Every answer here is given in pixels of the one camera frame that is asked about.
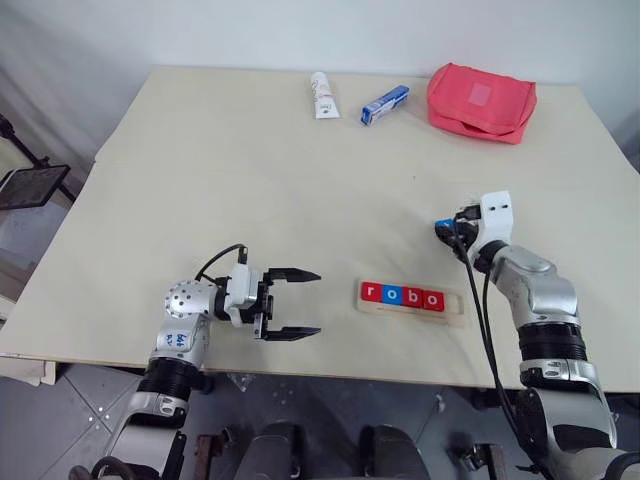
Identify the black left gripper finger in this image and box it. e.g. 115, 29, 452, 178
261, 326, 323, 344
266, 268, 323, 287

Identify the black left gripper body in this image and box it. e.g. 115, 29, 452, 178
253, 276, 277, 342

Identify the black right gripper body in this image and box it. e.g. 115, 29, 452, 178
451, 201, 484, 250

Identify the wooden letter tray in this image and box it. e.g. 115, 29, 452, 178
355, 279, 467, 329

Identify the clear plastic wrapper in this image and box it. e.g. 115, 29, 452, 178
226, 372, 257, 394

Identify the red fabric pouch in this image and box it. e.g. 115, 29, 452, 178
426, 62, 538, 147

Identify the blue white toothpaste box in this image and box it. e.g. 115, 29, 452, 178
360, 84, 411, 128

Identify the white cream tube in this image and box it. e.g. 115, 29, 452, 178
309, 71, 342, 122

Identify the black tablet screen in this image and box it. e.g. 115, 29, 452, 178
0, 164, 71, 211

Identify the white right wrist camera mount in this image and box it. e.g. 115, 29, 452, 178
471, 189, 516, 252

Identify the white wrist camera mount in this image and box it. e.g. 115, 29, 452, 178
471, 189, 516, 252
224, 263, 262, 328

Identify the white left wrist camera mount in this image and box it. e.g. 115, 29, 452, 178
224, 263, 262, 328

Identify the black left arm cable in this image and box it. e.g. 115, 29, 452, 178
194, 243, 250, 287

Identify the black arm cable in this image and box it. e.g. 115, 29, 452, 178
446, 231, 540, 475
194, 243, 250, 287

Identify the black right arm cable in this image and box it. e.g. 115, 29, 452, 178
446, 231, 540, 475

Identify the rusty metal bracket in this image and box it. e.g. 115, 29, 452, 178
451, 441, 507, 480
195, 433, 222, 480

